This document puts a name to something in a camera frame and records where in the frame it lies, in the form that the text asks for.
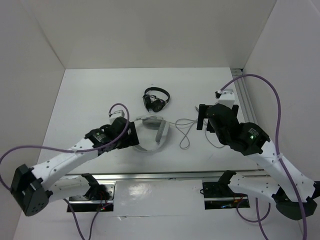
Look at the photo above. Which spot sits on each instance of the white grey headphones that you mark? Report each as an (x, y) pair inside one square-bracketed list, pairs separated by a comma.
[(152, 131)]

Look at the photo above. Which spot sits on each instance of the aluminium rail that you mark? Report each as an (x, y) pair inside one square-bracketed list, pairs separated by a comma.
[(158, 176), (245, 101)]

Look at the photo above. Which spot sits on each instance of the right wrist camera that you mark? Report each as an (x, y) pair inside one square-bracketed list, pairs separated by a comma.
[(225, 97)]

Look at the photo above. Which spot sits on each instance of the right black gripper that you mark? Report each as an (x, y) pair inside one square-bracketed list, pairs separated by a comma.
[(201, 115)]

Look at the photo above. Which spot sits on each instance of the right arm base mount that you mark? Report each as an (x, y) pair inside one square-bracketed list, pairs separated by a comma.
[(218, 196)]

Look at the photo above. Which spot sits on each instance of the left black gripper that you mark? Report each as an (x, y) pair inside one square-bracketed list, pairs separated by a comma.
[(131, 139)]

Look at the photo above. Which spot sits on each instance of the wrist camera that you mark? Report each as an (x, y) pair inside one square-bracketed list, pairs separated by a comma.
[(225, 97), (116, 114)]

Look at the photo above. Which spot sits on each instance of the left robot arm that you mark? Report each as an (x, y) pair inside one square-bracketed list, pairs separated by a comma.
[(35, 187)]

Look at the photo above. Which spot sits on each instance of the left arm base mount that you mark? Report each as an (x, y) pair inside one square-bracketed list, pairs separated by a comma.
[(103, 200)]

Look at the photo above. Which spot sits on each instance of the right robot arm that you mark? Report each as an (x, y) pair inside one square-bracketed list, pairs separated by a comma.
[(292, 190)]

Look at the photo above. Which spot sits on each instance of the black headphones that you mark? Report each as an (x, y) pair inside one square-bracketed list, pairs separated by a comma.
[(152, 102)]

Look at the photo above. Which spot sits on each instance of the aluminium right side rail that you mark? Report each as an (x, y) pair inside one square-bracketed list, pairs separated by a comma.
[(245, 101)]

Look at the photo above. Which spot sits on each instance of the aluminium front rail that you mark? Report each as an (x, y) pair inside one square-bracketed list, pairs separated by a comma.
[(158, 176)]

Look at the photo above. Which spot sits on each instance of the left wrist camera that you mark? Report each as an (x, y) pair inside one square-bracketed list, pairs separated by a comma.
[(116, 114)]

